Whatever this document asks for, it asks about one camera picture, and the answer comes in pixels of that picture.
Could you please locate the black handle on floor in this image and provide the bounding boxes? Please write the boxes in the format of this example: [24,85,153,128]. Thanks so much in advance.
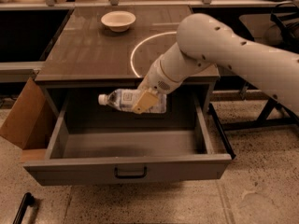
[13,192,35,224]

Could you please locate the clear plastic water bottle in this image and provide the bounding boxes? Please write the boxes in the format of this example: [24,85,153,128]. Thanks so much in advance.
[98,89,167,114]

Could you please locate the black drawer handle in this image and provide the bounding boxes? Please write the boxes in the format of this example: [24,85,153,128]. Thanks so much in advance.
[114,167,148,179]

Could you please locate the black slide rail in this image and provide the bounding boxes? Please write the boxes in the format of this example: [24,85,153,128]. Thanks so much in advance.
[208,103,236,160]

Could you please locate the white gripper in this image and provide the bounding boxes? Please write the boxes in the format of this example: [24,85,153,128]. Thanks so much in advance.
[132,60,175,114]

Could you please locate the grey chair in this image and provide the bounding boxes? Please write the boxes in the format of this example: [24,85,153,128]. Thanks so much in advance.
[239,14,273,42]

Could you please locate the open grey top drawer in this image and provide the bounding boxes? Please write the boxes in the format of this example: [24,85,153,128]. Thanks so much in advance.
[23,91,232,186]

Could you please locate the white paper bowl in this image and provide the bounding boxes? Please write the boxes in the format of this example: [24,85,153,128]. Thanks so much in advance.
[101,11,135,33]

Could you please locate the brown cardboard box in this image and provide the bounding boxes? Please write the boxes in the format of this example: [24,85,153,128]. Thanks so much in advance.
[0,78,56,162]

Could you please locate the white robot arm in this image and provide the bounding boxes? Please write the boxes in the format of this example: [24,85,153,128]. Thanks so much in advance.
[133,13,299,115]

